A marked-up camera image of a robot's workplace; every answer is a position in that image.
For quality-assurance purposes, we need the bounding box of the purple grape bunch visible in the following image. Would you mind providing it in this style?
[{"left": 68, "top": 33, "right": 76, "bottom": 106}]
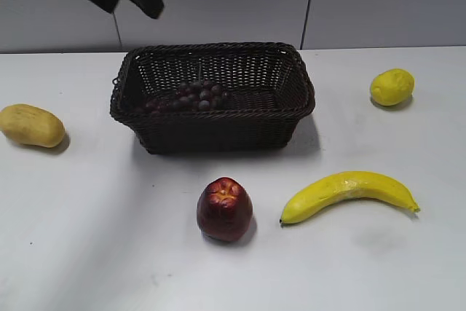
[{"left": 133, "top": 64, "right": 232, "bottom": 115}]

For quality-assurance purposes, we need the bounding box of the yellow lemon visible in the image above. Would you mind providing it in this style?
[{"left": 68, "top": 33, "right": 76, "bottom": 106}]
[{"left": 370, "top": 68, "right": 415, "bottom": 106}]

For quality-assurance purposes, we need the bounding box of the yellow banana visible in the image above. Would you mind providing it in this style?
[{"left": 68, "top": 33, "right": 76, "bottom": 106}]
[{"left": 280, "top": 171, "right": 420, "bottom": 225}]

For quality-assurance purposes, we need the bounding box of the dark brown wicker basket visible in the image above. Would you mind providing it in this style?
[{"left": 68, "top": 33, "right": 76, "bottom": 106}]
[{"left": 110, "top": 42, "right": 315, "bottom": 154}]

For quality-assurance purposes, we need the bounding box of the yellow mango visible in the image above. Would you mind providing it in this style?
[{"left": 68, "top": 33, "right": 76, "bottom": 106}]
[{"left": 1, "top": 104, "right": 66, "bottom": 148}]

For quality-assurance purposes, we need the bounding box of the red apple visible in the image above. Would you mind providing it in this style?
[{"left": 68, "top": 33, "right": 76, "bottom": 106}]
[{"left": 197, "top": 177, "right": 253, "bottom": 243}]

